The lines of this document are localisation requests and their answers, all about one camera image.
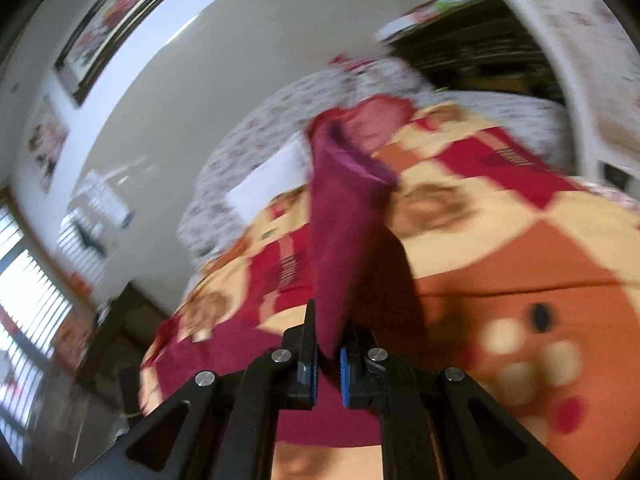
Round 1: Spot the pink red pillow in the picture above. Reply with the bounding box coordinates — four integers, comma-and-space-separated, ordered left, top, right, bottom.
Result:
345, 95, 416, 156

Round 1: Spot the rose patchwork printed blanket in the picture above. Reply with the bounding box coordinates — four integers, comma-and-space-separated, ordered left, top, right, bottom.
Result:
137, 105, 640, 480

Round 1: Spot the maroon small garment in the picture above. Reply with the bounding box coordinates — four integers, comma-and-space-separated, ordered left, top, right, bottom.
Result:
305, 117, 401, 362

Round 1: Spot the dark wooden table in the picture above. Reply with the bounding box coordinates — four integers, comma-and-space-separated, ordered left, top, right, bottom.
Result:
75, 282, 171, 401

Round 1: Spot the small wall poster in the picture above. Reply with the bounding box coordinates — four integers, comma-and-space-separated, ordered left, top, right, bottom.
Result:
27, 95, 71, 193

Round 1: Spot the window with blinds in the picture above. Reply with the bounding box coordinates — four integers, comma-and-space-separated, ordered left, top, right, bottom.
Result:
0, 200, 76, 461

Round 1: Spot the framed wall picture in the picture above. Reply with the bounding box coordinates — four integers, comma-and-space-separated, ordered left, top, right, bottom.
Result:
52, 0, 211, 108

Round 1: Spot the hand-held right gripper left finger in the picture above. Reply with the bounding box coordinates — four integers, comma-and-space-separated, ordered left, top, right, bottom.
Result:
72, 299, 319, 480

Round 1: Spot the floral white quilt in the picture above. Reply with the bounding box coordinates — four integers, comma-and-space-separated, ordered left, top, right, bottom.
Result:
177, 55, 571, 266

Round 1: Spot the white pillow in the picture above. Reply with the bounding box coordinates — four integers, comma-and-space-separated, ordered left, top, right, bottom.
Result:
225, 137, 313, 213

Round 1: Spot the dark carved wooden cabinet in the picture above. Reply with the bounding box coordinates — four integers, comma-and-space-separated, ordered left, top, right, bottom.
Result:
380, 0, 571, 106

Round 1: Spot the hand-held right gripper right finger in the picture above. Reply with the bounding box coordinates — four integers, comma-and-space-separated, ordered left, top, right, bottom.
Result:
338, 315, 582, 480

